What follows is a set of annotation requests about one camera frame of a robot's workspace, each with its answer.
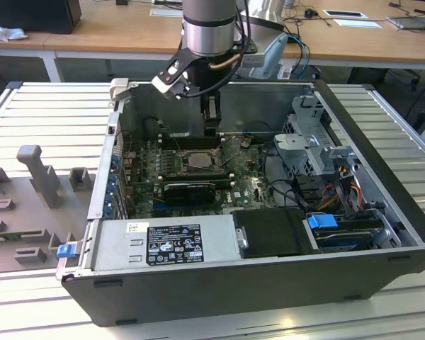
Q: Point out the silver topped CPU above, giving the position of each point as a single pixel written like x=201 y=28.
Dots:
x=200 y=162

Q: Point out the black RAM slot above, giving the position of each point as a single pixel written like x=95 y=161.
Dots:
x=187 y=137
x=223 y=183
x=198 y=178
x=187 y=140
x=187 y=144
x=198 y=175
x=187 y=147

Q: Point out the black CPU socket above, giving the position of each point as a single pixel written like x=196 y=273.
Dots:
x=181 y=163

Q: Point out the pale blue teach pendant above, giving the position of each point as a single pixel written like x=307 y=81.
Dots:
x=272 y=53

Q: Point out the round silver coin battery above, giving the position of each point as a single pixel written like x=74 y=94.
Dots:
x=246 y=143

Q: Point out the grey plastic case latch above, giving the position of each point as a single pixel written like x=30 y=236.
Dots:
x=119 y=88

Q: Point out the green motherboard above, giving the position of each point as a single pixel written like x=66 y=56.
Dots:
x=244 y=177

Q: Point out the black graphics card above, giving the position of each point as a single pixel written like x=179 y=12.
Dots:
x=189 y=193

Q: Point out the grey perforated drive cage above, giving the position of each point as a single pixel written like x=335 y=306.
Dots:
x=297 y=148

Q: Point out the white flat strip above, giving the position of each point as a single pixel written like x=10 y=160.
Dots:
x=357 y=23

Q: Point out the black plastic shroud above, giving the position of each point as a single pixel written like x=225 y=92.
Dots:
x=269 y=230

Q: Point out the hard disk in blue carrier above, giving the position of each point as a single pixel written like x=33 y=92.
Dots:
x=320 y=221

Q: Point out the black computer tower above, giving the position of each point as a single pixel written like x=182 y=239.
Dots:
x=32 y=16

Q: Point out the grey power supply unit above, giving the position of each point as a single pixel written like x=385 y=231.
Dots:
x=113 y=244

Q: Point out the crumpled white paper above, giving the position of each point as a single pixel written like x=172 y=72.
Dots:
x=7 y=32

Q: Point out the grey parts rack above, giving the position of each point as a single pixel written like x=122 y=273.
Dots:
x=28 y=198

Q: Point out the grey tablet computer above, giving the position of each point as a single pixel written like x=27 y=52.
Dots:
x=411 y=22

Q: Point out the black grey PC case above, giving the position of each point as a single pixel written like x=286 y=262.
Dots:
x=233 y=294

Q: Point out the blue plastic release latch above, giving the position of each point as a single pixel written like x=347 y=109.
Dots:
x=66 y=251

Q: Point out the green RAM stick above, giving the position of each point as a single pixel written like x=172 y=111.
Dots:
x=14 y=234

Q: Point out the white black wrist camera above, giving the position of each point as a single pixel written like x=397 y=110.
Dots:
x=170 y=76

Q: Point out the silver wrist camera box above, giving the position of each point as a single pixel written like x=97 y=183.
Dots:
x=253 y=60

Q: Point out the wooden desk white frame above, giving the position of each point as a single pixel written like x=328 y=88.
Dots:
x=357 y=42
x=14 y=44

